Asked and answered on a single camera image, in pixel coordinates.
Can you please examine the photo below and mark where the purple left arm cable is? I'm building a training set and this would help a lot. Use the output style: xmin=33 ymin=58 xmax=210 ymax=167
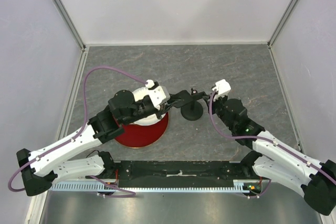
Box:
xmin=7 ymin=66 xmax=148 ymax=198

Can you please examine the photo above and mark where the red round tray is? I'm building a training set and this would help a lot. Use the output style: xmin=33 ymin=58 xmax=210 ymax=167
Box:
xmin=115 ymin=113 xmax=169 ymax=148

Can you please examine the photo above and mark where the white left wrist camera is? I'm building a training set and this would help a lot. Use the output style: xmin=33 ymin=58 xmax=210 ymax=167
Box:
xmin=145 ymin=80 xmax=170 ymax=109

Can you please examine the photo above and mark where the black phone stand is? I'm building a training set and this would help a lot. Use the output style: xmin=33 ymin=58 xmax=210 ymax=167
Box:
xmin=181 ymin=88 xmax=206 ymax=121

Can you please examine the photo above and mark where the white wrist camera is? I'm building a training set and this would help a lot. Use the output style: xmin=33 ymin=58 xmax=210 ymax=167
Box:
xmin=145 ymin=80 xmax=170 ymax=109
xmin=212 ymin=79 xmax=231 ymax=101

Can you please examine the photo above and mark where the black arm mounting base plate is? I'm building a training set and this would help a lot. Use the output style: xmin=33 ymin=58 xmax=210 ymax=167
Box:
xmin=98 ymin=161 xmax=260 ymax=188

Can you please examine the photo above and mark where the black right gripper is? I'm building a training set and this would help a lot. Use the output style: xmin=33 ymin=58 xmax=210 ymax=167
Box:
xmin=203 ymin=92 xmax=235 ymax=131

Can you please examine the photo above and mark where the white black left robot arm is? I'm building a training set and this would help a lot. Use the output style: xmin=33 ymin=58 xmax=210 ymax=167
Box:
xmin=16 ymin=83 xmax=193 ymax=196

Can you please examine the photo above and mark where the grey slotted cable duct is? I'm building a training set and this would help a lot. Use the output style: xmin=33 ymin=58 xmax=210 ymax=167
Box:
xmin=48 ymin=180 xmax=257 ymax=193

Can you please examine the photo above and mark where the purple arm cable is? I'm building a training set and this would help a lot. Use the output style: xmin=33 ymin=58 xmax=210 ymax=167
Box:
xmin=208 ymin=90 xmax=336 ymax=199
xmin=7 ymin=66 xmax=148 ymax=198

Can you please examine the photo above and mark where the white paper plate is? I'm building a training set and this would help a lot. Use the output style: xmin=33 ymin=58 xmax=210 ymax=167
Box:
xmin=133 ymin=113 xmax=166 ymax=126

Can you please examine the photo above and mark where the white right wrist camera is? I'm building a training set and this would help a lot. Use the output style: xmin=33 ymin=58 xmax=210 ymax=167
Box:
xmin=212 ymin=79 xmax=231 ymax=101

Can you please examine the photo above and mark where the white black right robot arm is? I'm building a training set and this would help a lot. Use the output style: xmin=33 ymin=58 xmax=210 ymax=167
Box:
xmin=204 ymin=91 xmax=335 ymax=216

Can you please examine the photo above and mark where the black smartphone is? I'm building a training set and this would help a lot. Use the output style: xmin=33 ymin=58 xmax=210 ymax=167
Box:
xmin=165 ymin=90 xmax=194 ymax=109

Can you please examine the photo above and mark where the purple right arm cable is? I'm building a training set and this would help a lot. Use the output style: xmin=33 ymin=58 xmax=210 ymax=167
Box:
xmin=208 ymin=90 xmax=336 ymax=199

